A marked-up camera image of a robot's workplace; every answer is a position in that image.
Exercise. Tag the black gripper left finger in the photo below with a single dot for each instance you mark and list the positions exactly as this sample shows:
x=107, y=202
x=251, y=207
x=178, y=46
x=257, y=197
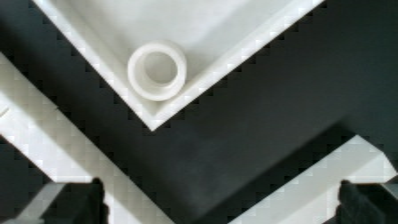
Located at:
x=66, y=204

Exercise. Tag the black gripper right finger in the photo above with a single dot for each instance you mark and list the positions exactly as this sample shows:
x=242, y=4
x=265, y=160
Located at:
x=368, y=202

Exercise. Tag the white square tabletop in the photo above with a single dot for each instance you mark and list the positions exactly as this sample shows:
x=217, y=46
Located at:
x=164, y=45

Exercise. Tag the white U-shaped obstacle fence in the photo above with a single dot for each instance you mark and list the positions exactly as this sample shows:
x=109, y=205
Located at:
x=61, y=151

